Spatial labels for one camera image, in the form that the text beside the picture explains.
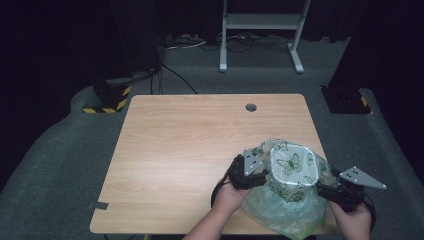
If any person's right hand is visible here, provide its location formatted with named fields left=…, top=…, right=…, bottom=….
left=327, top=199, right=373, bottom=240

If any black base with hazard stripes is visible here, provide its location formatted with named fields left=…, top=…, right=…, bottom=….
left=82, top=77, right=133, bottom=115
left=320, top=85, right=373, bottom=115

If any green butterfly print plastic bag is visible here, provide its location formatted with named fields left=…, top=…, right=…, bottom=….
left=241, top=137, right=340, bottom=240

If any dark tape strip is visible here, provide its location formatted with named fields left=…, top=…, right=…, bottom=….
left=87, top=201, right=110, bottom=211

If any butterfly-patterned white bowl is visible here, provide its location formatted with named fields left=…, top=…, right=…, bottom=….
left=268, top=142, right=319, bottom=201

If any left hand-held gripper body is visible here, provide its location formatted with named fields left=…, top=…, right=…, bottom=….
left=229, top=148, right=268, bottom=191

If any white metal stand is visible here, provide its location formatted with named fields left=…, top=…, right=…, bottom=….
left=218, top=0, right=313, bottom=75

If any dark tall column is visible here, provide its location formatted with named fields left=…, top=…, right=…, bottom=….
left=109, top=0, right=163, bottom=75

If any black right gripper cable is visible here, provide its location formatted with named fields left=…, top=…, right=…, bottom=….
left=362, top=194, right=378, bottom=234

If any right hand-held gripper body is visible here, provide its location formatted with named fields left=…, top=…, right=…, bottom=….
left=334, top=165, right=388, bottom=213

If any bundle of floor cables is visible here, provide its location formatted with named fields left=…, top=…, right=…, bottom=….
left=164, top=31, right=292, bottom=54

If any black floor cable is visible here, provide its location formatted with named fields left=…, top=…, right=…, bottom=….
left=149, top=63, right=198, bottom=96

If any person's left hand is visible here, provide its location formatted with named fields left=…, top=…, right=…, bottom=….
left=213, top=178, right=255, bottom=218

